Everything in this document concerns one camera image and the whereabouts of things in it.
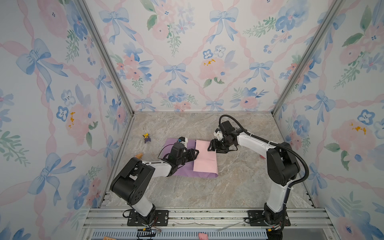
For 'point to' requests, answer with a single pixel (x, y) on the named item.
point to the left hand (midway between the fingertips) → (198, 151)
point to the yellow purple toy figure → (146, 137)
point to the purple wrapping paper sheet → (204, 165)
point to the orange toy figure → (139, 156)
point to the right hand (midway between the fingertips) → (211, 149)
